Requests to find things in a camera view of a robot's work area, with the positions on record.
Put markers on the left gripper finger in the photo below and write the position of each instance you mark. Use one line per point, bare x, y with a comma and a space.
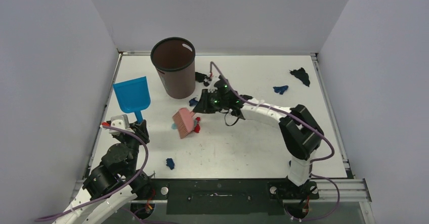
135, 128
143, 129

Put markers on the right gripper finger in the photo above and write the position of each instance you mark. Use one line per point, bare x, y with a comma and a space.
202, 106
205, 96

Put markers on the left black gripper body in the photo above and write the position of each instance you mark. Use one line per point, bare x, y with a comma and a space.
133, 142

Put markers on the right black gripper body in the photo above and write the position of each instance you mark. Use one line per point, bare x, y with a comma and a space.
205, 100

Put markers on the pink hand brush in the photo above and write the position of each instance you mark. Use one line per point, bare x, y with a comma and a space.
184, 121

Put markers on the blue plastic dustpan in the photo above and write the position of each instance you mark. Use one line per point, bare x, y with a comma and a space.
133, 96

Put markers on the light blue paper scrap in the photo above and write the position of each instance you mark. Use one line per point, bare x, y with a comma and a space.
174, 126

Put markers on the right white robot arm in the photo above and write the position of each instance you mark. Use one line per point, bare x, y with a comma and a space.
300, 132

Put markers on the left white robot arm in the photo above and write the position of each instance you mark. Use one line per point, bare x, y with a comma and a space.
116, 180

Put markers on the dark blue scrap by bin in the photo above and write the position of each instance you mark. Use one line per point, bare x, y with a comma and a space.
193, 102

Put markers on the black paper scrap near bin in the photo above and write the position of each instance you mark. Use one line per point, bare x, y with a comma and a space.
200, 77

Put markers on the dark blue scrap front left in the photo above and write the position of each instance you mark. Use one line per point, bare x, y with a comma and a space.
170, 163

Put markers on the brown cylindrical waste bin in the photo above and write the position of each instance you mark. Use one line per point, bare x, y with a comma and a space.
174, 60

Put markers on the dark blue scrap right side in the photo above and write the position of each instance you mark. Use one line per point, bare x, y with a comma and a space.
280, 89

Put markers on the black paper scrap far corner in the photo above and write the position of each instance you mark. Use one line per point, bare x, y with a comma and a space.
302, 75

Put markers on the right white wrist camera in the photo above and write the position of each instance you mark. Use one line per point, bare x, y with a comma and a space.
209, 82

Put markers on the aluminium frame rail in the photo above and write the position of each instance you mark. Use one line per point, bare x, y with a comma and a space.
346, 190

